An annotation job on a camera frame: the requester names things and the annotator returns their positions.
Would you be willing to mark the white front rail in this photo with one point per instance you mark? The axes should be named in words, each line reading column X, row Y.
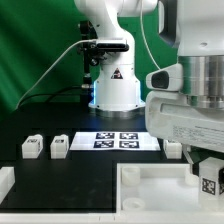
column 111, row 219

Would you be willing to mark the white sheet with markers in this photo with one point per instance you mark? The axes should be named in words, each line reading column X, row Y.
column 132, row 141

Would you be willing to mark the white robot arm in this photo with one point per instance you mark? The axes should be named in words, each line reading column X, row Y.
column 196, row 28

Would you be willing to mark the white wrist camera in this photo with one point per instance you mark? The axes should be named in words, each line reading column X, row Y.
column 166, row 79

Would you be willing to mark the white obstacle left bracket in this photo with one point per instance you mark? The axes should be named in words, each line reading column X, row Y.
column 7, row 180

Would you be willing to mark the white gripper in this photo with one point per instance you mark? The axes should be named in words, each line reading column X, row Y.
column 169, row 117

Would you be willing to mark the black camera on stand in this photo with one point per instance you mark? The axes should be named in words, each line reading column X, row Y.
column 93, row 53

